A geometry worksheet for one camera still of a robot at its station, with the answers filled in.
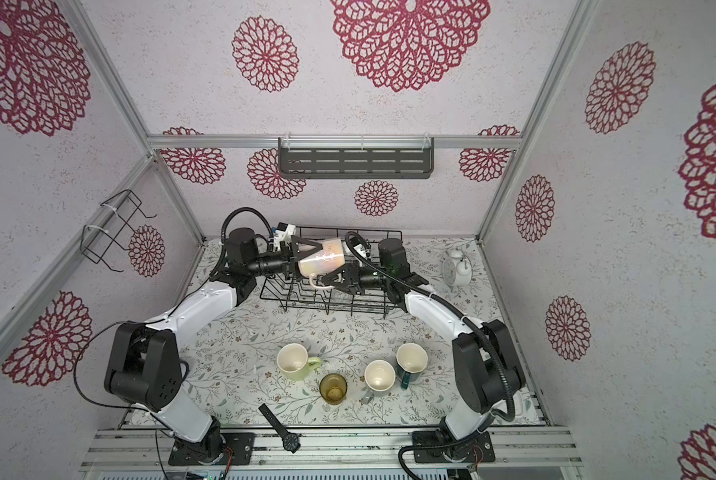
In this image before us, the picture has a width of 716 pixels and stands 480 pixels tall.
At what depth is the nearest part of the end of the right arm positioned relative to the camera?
71cm

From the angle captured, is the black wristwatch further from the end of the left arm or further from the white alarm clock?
the white alarm clock

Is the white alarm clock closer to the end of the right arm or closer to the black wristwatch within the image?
the end of the right arm

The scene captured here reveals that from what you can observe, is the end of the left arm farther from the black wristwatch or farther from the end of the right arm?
the black wristwatch

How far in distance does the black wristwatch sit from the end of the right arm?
396mm

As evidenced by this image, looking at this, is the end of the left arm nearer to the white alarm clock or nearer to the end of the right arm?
the end of the right arm

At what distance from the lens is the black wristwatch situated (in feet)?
2.49
